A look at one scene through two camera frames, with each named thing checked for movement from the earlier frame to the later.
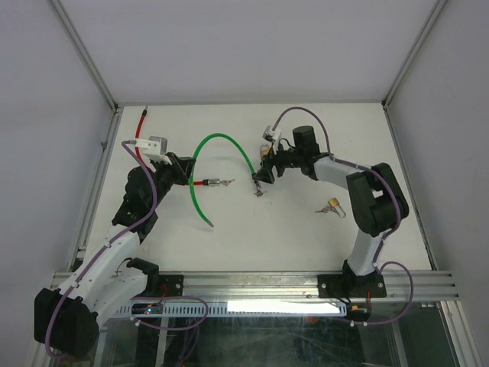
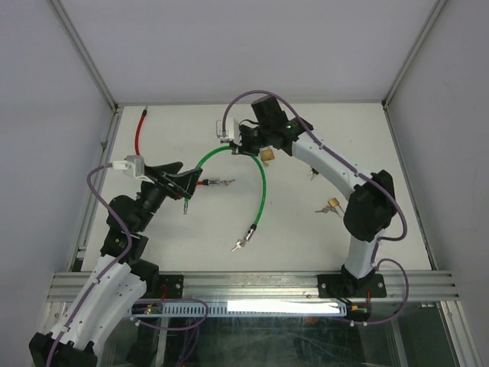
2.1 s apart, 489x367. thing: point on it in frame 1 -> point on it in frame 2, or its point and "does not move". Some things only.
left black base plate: (170, 285) does not move
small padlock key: (325, 210) does not move
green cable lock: (202, 143) -> (252, 228)
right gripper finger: (264, 174) -> (246, 150)
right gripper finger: (268, 160) -> (234, 147)
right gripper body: (287, 158) -> (256, 138)
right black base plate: (347, 285) does not move
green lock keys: (259, 193) -> (239, 244)
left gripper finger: (186, 163) -> (154, 172)
